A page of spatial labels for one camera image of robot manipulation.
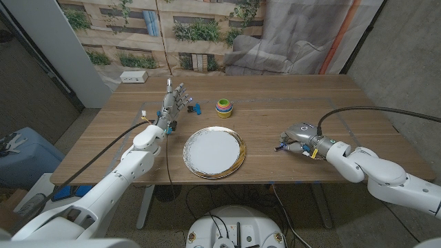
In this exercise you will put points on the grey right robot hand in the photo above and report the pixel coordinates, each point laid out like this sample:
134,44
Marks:
303,134

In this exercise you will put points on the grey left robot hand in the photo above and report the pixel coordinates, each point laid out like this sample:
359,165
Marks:
169,105

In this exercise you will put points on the black makeup brush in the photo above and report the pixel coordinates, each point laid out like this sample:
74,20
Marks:
277,149

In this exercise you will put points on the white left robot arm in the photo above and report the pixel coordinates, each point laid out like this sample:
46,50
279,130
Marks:
113,186

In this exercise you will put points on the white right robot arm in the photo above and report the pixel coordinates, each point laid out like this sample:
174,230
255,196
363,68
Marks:
382,172

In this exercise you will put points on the stacked colourful toy cups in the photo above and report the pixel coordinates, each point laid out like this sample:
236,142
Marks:
224,109

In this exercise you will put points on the white plate with gold rim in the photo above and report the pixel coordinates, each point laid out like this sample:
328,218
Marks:
213,151

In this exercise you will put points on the blue clip with black tips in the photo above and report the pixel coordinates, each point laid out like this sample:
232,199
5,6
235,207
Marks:
197,109

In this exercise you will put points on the white power strip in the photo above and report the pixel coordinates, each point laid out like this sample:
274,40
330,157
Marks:
133,76

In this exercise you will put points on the printed backdrop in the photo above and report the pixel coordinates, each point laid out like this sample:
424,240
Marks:
206,51

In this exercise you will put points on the black round base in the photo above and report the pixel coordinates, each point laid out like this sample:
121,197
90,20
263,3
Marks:
167,193

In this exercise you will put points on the white table leg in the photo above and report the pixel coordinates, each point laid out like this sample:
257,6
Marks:
144,210

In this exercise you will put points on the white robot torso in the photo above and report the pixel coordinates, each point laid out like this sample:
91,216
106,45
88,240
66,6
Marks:
237,220

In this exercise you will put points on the black backdrop stand pole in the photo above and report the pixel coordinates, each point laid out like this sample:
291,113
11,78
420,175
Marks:
363,36

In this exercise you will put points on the blue plastic object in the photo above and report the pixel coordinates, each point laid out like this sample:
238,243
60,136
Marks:
81,190

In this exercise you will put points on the blue storage bin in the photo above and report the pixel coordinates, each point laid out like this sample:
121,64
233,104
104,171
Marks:
31,162

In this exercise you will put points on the white box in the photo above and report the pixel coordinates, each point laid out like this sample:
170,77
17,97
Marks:
41,186

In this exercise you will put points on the grey metal tool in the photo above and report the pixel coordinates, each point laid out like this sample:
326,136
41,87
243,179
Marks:
12,146

